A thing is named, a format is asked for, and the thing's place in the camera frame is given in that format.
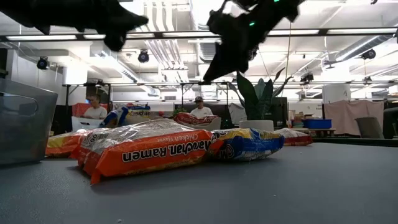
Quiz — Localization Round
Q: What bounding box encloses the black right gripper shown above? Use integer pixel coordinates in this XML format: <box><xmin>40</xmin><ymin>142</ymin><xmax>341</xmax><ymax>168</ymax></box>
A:
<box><xmin>202</xmin><ymin>0</ymin><xmax>307</xmax><ymax>83</ymax></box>

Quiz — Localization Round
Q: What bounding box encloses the red board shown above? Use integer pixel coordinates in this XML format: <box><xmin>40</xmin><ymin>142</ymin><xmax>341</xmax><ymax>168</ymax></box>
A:
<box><xmin>72</xmin><ymin>102</ymin><xmax>91</xmax><ymax>118</ymax></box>

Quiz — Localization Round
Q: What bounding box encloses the dark grey plastic bin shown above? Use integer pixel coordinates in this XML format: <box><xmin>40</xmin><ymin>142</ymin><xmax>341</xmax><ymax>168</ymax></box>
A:
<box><xmin>0</xmin><ymin>79</ymin><xmax>59</xmax><ymax>165</ymax></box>

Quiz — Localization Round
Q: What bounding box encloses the black metal station frame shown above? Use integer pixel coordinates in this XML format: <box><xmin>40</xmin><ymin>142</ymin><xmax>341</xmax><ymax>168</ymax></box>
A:
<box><xmin>63</xmin><ymin>80</ymin><xmax>230</xmax><ymax>108</ymax></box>

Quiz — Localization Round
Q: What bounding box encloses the white column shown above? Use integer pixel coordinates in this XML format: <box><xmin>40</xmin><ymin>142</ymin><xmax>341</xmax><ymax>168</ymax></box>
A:
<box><xmin>322</xmin><ymin>83</ymin><xmax>351</xmax><ymax>103</ymax></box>

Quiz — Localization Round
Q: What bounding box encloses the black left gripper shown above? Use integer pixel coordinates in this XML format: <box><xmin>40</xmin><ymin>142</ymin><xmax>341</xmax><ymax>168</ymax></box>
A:
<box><xmin>58</xmin><ymin>0</ymin><xmax>149</xmax><ymax>52</ymax></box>

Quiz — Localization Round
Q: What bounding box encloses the blue Maruchan soy ramen packet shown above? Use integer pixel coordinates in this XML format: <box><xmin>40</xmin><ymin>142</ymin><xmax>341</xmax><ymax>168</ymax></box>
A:
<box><xmin>207</xmin><ymin>128</ymin><xmax>285</xmax><ymax>162</ymax></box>
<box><xmin>99</xmin><ymin>107</ymin><xmax>129</xmax><ymax>128</ymax></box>
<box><xmin>124</xmin><ymin>104</ymin><xmax>152</xmax><ymax>122</ymax></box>

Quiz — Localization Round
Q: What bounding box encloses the grey chair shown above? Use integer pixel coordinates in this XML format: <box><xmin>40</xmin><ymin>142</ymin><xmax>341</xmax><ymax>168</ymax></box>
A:
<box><xmin>354</xmin><ymin>116</ymin><xmax>386</xmax><ymax>139</ymax></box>

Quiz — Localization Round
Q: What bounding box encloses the pink cloth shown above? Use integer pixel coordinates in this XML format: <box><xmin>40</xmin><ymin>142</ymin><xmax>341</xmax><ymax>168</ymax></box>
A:
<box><xmin>323</xmin><ymin>100</ymin><xmax>385</xmax><ymax>136</ymax></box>

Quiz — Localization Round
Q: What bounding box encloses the snake plant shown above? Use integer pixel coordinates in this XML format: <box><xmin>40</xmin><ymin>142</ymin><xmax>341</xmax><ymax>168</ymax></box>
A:
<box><xmin>228</xmin><ymin>65</ymin><xmax>295</xmax><ymax>131</ymax></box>

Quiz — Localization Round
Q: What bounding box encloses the orange Maruchan chicken ramen packet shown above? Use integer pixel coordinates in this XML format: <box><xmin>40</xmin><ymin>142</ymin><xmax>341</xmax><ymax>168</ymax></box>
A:
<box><xmin>45</xmin><ymin>129</ymin><xmax>91</xmax><ymax>157</ymax></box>
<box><xmin>70</xmin><ymin>119</ymin><xmax>224</xmax><ymax>185</ymax></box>

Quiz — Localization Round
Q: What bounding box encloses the blue storage bin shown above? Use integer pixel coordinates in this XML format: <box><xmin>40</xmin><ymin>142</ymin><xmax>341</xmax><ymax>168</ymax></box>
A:
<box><xmin>303</xmin><ymin>118</ymin><xmax>333</xmax><ymax>129</ymax></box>

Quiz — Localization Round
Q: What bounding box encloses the person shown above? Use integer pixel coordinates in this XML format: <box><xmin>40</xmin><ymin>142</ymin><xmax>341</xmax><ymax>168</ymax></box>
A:
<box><xmin>190</xmin><ymin>95</ymin><xmax>215</xmax><ymax>118</ymax></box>
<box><xmin>82</xmin><ymin>95</ymin><xmax>109</xmax><ymax>121</ymax></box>

